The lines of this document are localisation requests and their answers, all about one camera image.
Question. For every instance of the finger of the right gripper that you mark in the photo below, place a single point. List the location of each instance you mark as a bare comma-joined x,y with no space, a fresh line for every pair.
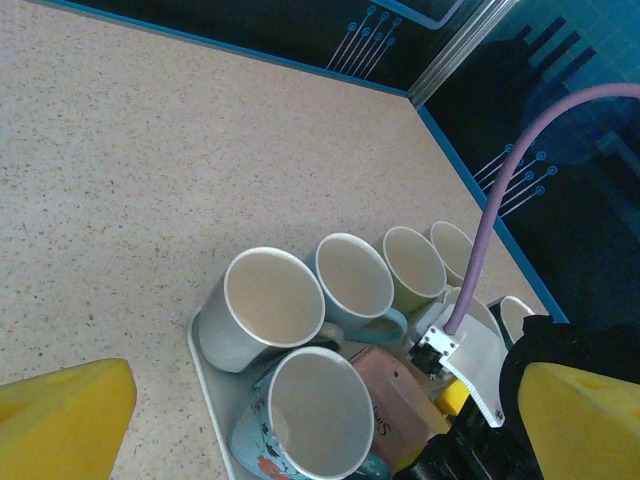
432,420
452,397

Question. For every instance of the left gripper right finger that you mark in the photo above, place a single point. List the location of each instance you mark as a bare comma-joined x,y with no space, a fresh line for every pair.
590,430

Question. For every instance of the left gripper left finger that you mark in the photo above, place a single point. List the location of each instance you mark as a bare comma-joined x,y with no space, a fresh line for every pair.
60,425

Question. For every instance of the pink mug with text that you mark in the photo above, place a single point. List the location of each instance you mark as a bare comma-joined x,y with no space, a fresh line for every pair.
385,395

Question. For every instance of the white mug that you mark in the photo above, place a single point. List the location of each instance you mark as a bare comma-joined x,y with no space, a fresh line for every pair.
482,310

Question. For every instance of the dark green mug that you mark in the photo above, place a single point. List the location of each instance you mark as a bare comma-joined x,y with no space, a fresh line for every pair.
515,315

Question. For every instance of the floral light blue mug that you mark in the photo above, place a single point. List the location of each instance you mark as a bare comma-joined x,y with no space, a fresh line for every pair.
320,410

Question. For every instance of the yellow-green mug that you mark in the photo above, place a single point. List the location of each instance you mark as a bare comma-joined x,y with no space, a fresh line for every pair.
412,265

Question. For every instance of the pale pink mug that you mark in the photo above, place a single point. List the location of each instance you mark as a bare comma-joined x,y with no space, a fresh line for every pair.
450,250

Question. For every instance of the plain light blue mug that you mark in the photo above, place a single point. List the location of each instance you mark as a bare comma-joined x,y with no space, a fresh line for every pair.
352,275

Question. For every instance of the light grey mug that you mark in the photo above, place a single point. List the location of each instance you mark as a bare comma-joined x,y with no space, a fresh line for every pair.
272,300

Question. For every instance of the white plastic tray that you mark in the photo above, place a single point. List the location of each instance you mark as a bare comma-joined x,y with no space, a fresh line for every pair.
215,395

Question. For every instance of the aluminium frame post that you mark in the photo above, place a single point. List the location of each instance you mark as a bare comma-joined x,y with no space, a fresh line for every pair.
460,50

